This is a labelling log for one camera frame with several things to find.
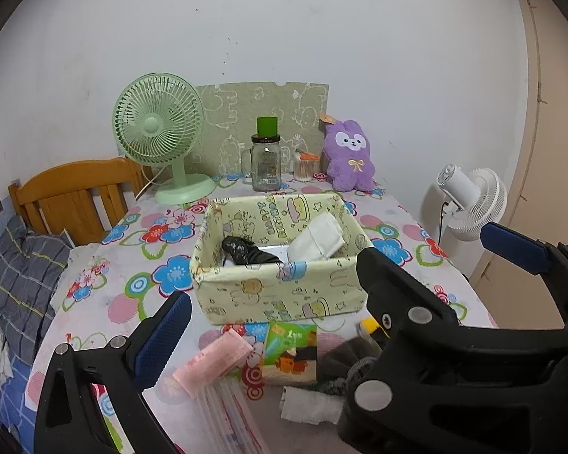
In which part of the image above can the yellow cartoon tissue pack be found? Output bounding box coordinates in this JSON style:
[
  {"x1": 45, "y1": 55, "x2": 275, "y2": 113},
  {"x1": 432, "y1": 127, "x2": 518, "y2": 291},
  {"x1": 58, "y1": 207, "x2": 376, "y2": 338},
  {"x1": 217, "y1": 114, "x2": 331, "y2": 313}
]
[{"x1": 358, "y1": 317, "x2": 390, "y2": 342}]

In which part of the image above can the grey sock bundle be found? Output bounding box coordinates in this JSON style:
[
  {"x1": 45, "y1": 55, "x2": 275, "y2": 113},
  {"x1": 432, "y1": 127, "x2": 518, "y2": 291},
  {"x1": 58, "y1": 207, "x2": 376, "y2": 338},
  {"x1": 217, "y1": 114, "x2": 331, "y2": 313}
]
[{"x1": 317, "y1": 337, "x2": 379, "y2": 396}]

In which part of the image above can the green tissue pack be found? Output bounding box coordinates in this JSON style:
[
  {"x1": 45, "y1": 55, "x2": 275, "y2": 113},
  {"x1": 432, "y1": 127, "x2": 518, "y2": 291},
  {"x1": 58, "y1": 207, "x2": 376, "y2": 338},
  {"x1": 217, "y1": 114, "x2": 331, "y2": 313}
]
[{"x1": 261, "y1": 322, "x2": 318, "y2": 386}]

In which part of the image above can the white tissue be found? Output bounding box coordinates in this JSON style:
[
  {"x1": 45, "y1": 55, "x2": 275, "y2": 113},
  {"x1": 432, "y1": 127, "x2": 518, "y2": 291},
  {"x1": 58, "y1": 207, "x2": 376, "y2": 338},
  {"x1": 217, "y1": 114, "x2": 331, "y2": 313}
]
[{"x1": 279, "y1": 386, "x2": 343, "y2": 425}]

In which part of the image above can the clear plastic bag pack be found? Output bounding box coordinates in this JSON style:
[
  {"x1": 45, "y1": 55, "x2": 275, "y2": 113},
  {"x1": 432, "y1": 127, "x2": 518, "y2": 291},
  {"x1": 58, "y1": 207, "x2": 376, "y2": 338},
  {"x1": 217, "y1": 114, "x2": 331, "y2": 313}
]
[{"x1": 196, "y1": 377, "x2": 270, "y2": 454}]

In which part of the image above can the pink paper packet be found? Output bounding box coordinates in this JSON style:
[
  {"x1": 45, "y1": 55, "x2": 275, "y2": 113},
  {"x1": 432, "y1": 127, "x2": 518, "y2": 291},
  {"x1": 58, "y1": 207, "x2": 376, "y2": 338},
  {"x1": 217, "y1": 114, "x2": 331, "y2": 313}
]
[{"x1": 173, "y1": 329, "x2": 253, "y2": 399}]

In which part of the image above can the black plastic bag bundle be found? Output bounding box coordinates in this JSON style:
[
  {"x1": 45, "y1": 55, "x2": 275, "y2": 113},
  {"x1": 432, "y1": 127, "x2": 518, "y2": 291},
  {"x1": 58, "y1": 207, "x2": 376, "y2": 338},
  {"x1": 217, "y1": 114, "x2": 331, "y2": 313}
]
[{"x1": 222, "y1": 236, "x2": 281, "y2": 266}]

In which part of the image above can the blue bed sheet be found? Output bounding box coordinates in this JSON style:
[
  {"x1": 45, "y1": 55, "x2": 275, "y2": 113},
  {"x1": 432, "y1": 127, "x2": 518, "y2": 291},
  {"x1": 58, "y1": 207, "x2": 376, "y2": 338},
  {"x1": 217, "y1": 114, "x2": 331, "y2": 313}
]
[{"x1": 0, "y1": 353, "x2": 36, "y2": 453}]

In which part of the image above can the beige door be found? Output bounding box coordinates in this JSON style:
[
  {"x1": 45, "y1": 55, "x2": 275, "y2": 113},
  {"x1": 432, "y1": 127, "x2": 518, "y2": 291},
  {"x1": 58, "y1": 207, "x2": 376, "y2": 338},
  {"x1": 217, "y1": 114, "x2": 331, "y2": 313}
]
[{"x1": 468, "y1": 0, "x2": 568, "y2": 303}]

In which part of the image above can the yellow cartoon fabric box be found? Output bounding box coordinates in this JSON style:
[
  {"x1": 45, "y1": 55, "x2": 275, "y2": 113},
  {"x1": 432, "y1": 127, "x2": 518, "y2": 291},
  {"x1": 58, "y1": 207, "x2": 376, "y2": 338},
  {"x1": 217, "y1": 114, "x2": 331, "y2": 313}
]
[{"x1": 190, "y1": 193, "x2": 371, "y2": 325}]

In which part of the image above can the white standing fan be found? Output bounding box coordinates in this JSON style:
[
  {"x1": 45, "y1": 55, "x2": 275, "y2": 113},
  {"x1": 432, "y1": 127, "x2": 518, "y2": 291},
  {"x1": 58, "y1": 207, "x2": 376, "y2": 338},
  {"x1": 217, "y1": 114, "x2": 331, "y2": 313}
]
[{"x1": 420, "y1": 163, "x2": 508, "y2": 242}]

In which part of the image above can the grey plaid pillow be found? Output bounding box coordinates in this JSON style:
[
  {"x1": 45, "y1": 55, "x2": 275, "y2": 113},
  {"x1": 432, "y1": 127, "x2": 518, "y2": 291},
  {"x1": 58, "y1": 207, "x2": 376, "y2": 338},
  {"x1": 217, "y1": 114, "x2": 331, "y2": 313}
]
[{"x1": 0, "y1": 215, "x2": 72, "y2": 366}]

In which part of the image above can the purple plush bunny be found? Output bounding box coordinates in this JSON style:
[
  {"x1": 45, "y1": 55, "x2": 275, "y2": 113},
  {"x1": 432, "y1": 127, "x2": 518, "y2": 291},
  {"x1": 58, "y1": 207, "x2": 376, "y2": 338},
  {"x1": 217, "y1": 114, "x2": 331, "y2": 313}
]
[{"x1": 323, "y1": 120, "x2": 375, "y2": 192}]

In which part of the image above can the toothpick jar orange lid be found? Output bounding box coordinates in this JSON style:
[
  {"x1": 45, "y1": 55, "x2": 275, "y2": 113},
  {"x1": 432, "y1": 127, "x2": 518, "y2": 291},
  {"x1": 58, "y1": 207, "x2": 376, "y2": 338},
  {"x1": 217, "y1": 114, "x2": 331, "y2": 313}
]
[{"x1": 293, "y1": 151, "x2": 320, "y2": 182}]

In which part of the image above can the glass mason jar mug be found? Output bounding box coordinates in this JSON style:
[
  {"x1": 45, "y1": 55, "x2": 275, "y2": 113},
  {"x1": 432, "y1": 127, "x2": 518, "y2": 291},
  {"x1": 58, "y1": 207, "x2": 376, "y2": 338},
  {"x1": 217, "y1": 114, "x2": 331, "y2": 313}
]
[{"x1": 241, "y1": 134, "x2": 283, "y2": 192}]

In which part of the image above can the green cup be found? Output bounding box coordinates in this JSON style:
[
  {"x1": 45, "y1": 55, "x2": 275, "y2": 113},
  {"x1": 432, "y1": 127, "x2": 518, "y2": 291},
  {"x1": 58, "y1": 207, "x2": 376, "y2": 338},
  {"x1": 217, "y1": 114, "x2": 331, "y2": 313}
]
[{"x1": 256, "y1": 116, "x2": 279, "y2": 138}]

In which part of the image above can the green patterned board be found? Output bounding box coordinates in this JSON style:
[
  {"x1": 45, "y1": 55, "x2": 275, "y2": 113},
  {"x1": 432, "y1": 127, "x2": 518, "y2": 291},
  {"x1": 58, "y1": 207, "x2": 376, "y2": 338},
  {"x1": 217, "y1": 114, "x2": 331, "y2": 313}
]
[{"x1": 184, "y1": 82, "x2": 329, "y2": 175}]

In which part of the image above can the green desk fan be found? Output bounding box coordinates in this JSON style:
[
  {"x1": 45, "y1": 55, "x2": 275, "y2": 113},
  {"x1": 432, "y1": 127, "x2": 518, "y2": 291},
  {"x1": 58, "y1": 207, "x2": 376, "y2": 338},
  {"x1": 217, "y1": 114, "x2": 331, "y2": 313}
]
[{"x1": 111, "y1": 73, "x2": 215, "y2": 205}]

